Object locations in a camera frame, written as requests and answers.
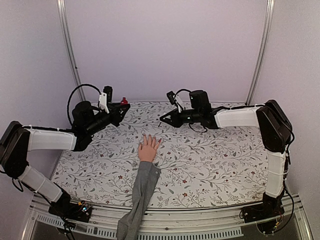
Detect person's hand on table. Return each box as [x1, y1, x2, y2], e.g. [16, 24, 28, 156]
[138, 134, 162, 163]

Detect red nail polish bottle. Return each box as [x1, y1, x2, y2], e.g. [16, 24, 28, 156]
[120, 97, 128, 105]

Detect left aluminium frame post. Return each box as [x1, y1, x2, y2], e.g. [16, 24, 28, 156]
[56, 0, 82, 87]

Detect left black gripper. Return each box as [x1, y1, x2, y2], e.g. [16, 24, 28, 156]
[85, 101, 130, 135]

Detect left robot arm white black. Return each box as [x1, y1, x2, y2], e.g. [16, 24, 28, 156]
[0, 101, 131, 217]

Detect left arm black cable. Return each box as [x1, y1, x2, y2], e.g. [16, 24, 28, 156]
[66, 83, 102, 126]

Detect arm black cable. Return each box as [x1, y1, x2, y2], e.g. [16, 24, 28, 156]
[174, 88, 193, 97]
[66, 83, 102, 126]

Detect front aluminium rail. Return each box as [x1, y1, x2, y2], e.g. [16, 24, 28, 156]
[21, 194, 316, 240]

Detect aluminium frame post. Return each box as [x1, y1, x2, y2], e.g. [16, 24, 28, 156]
[245, 0, 275, 105]
[56, 0, 82, 87]

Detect right aluminium frame post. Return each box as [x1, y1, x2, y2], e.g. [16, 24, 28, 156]
[245, 0, 275, 105]

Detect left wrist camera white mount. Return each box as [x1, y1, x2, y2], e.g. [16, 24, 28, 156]
[98, 86, 113, 114]

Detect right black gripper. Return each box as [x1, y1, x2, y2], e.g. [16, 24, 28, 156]
[160, 108, 202, 128]

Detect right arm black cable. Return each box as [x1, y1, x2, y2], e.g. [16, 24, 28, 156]
[174, 88, 193, 97]

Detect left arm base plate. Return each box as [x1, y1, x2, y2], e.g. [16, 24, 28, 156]
[48, 200, 93, 223]

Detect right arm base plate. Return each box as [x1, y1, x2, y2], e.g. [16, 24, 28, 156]
[239, 202, 285, 235]

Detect floral patterned table cloth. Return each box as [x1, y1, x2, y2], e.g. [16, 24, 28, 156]
[52, 102, 268, 209]

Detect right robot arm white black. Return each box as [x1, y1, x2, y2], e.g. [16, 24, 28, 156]
[159, 90, 295, 218]

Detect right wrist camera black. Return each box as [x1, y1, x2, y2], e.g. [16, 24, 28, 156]
[166, 91, 183, 113]

